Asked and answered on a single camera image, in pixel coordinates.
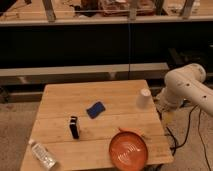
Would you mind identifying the wooden table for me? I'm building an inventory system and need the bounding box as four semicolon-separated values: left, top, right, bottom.
31;80;173;171

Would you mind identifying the black equipment box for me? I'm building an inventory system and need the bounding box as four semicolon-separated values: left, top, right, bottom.
167;48;213;73

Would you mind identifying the white paper cup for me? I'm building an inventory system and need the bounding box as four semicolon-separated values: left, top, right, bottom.
137;88;151;108

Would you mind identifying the blue sponge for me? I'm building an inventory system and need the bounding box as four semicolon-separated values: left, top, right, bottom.
86;102;105;119

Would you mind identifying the long wooden shelf bench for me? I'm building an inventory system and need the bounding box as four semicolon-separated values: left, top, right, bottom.
0;62;169;77

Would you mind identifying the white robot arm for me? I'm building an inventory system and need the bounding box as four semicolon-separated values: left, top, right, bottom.
156;63;213;125

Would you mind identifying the clear plastic water bottle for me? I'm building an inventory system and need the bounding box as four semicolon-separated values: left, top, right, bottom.
29;139;57;171

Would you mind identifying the black power cable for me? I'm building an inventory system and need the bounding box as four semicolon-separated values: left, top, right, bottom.
156;104;213;171

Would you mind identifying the orange plate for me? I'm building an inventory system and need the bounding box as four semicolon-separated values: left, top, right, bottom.
108;128;148;171

